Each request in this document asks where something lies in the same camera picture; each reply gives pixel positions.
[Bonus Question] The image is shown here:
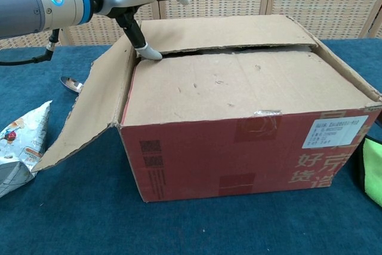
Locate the red cardboard box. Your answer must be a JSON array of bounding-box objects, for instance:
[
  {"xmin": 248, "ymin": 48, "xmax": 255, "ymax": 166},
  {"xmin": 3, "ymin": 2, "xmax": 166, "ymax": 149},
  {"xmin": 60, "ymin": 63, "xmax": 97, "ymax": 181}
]
[{"xmin": 31, "ymin": 13, "xmax": 382, "ymax": 205}]

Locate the crumpled white snack bag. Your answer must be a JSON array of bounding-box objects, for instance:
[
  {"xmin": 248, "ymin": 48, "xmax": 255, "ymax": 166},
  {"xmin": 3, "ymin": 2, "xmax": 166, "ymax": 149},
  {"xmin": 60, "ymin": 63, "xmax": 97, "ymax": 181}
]
[{"xmin": 0, "ymin": 100, "xmax": 54, "ymax": 199}]

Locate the blue table carpet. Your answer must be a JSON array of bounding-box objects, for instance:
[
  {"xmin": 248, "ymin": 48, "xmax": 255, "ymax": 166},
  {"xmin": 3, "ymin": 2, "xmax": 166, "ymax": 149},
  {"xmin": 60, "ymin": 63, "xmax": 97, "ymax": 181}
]
[{"xmin": 0, "ymin": 38, "xmax": 382, "ymax": 255}]

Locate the green cloth black trim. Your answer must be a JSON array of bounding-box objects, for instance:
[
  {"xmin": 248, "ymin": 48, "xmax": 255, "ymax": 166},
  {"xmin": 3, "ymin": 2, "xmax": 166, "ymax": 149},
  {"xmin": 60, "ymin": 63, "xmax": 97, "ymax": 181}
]
[{"xmin": 356, "ymin": 137, "xmax": 382, "ymax": 201}]

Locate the steel ladle orange handle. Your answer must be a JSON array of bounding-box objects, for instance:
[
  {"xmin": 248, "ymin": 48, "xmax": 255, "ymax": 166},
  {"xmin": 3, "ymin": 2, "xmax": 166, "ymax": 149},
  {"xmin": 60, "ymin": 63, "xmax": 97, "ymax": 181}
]
[{"xmin": 59, "ymin": 76, "xmax": 84, "ymax": 96}]

